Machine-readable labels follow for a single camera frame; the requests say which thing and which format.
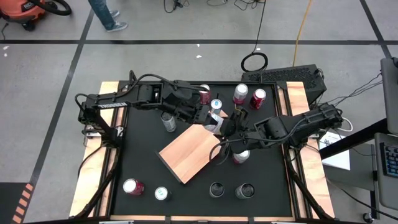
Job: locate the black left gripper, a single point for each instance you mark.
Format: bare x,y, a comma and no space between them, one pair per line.
200,115

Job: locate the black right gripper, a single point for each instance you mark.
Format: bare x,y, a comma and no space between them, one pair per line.
236,124

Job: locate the silver pink can silver lid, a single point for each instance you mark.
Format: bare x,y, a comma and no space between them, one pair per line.
242,156
241,90
214,126

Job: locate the slim can teal logo lid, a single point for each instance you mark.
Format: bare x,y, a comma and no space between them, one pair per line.
161,193
216,103

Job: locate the red Coca-Cola can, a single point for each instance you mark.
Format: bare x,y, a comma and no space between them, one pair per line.
206,96

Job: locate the dark red black can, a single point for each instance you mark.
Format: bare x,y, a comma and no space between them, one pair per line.
259,93

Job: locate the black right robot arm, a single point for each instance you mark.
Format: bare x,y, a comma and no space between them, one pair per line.
280,127

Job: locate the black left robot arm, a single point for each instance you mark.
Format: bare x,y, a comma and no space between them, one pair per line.
174,99

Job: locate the silver Celsius can black lid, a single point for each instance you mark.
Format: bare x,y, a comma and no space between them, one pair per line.
216,189
245,190
169,124

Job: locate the black perforated computer case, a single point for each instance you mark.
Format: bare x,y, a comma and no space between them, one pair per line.
289,76

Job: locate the crimson can silver lid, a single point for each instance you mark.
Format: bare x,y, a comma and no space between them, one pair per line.
130,186

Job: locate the white paper sheet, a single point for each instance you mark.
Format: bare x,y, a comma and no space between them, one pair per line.
339,160

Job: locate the black stand beam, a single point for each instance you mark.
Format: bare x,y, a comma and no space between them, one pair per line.
354,140

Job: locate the person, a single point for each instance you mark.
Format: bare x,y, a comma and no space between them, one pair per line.
102,15

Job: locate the black caster wheel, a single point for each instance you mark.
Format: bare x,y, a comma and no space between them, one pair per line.
367,216

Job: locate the grey monitor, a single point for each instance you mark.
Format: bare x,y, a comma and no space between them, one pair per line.
391,93

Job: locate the grey console blue keys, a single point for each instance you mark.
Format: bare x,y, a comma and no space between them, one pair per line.
391,158

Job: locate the black mat orange stripes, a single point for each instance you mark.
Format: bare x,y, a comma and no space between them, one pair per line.
9,202

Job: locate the orange shop vacuum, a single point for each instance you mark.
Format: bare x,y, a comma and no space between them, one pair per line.
18,9

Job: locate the black aluminium table frame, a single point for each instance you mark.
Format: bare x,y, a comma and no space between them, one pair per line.
224,82

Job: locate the black frame bracket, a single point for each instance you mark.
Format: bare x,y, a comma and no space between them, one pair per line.
130,77

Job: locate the silver metal bracket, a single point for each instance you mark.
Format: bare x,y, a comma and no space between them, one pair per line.
91,134

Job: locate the grey stand base plate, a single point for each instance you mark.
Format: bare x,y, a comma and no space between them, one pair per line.
357,168

